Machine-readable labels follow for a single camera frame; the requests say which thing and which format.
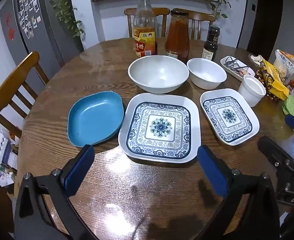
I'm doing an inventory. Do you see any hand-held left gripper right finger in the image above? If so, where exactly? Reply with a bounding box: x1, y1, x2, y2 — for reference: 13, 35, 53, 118
197, 145, 280, 240

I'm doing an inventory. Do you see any white snack bag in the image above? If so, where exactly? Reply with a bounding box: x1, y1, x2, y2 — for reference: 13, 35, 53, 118
273, 49, 294, 83

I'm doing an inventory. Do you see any grey refrigerator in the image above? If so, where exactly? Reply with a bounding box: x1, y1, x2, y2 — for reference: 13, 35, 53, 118
0, 0, 85, 67

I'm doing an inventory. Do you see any wooden chair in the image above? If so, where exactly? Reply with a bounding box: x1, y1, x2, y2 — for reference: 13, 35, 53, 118
172, 8, 216, 40
124, 7, 170, 40
0, 51, 50, 138

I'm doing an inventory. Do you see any pile of paper boxes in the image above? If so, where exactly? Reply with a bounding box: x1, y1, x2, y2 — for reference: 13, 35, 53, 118
0, 129, 20, 188

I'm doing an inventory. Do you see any large white bowl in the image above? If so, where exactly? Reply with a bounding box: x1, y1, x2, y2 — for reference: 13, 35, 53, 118
127, 55, 190, 94

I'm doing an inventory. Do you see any white cup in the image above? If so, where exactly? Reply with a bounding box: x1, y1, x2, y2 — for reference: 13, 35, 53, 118
238, 75, 267, 107

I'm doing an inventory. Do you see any small blue patterned square plate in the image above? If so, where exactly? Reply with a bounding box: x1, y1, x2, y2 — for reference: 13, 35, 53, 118
199, 88, 260, 146

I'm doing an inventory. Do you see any small white tray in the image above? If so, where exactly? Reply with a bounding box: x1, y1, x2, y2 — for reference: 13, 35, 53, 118
220, 56, 255, 81

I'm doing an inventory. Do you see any pile of metal utensils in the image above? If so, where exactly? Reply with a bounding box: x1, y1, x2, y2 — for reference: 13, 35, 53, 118
224, 57, 250, 73

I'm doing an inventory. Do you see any hanging green vine plant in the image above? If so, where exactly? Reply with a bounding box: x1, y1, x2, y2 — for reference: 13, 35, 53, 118
44, 0, 85, 39

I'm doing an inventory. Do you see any yellow nut snack bag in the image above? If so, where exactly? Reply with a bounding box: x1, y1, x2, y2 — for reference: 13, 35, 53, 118
256, 59, 290, 102

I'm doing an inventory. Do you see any dark sauce bottle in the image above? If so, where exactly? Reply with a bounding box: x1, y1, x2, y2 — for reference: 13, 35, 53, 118
202, 26, 220, 61

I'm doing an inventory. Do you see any small trailing green plant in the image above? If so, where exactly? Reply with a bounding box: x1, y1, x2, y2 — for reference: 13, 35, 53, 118
209, 0, 231, 20

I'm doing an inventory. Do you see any red sauce glass bottle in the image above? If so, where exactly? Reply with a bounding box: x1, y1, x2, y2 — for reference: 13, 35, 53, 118
165, 10, 190, 61

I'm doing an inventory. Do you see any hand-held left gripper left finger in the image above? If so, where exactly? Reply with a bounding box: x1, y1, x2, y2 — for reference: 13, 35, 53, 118
14, 144, 99, 240

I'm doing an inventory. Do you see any large blue patterned square plate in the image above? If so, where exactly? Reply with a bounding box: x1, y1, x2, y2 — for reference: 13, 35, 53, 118
118, 92, 202, 164

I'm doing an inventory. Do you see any yellow cap vinegar bottle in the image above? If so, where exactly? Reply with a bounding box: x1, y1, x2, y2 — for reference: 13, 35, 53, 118
133, 0, 158, 58

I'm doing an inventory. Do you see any small white bowl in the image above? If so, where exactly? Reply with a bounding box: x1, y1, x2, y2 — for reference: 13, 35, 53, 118
186, 58, 227, 90

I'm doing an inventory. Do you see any dark wooden door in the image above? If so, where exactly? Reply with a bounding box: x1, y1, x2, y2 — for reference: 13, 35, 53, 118
246, 0, 284, 54

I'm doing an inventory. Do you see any group of fridge photo magnets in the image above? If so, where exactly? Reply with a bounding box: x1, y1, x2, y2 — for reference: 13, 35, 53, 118
17, 0, 42, 39

